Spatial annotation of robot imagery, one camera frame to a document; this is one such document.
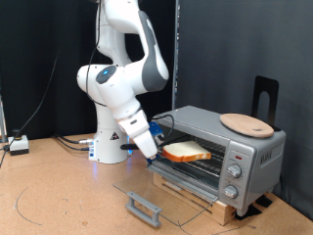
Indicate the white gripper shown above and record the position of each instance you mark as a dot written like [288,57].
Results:
[140,133]

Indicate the white bread slice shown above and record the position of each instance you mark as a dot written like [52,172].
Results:
[186,150]

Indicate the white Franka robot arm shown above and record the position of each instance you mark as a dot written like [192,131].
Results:
[109,147]

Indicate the large silver oven knob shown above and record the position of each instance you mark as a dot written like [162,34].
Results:
[234,170]

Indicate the small silver oven knob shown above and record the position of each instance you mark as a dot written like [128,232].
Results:
[230,191]

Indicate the silver toaster oven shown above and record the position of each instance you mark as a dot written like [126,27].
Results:
[264,176]

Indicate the light wooden block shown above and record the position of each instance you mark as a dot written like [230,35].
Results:
[225,212]

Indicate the round wooden cutting board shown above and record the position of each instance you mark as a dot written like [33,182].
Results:
[244,125]

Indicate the vertical metal pole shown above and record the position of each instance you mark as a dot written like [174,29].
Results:
[176,49]

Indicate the black foam pad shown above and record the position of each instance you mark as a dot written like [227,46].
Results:
[264,201]
[251,212]

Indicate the black metal bookend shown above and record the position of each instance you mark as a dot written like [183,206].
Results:
[259,86]

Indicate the white emergency stop box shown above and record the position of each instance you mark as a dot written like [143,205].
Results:
[19,145]

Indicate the grey backdrop curtain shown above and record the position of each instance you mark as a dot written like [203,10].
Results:
[244,39]

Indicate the black backdrop curtain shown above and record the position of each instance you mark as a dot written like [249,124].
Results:
[26,49]

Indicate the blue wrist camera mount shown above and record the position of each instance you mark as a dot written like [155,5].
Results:
[156,129]

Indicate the metal frame leg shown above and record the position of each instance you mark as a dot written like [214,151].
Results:
[2,124]

